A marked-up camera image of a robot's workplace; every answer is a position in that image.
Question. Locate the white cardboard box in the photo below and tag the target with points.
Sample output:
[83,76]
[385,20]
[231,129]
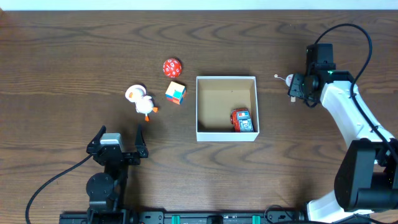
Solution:
[216,98]

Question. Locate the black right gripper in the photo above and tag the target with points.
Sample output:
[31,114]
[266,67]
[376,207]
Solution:
[295,87]

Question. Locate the red toy truck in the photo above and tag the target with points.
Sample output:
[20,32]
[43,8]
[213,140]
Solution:
[241,120]

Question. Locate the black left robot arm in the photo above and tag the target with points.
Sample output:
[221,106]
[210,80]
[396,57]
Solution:
[106,189]

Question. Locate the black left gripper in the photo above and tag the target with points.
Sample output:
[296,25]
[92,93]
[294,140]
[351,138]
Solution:
[125,155]

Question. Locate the white pink duck toy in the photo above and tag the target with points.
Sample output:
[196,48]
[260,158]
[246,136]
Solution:
[137,94]

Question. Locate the red lettered ball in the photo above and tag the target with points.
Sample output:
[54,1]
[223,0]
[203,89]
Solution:
[172,68]

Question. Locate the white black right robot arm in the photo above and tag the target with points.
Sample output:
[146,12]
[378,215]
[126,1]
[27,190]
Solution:
[366,181]

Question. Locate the wooden rattle drum toy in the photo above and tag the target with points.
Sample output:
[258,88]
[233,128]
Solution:
[288,81]

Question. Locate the multicolour puzzle cube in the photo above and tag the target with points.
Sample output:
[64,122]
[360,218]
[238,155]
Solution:
[175,93]

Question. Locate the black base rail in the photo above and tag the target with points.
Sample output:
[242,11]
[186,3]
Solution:
[270,216]

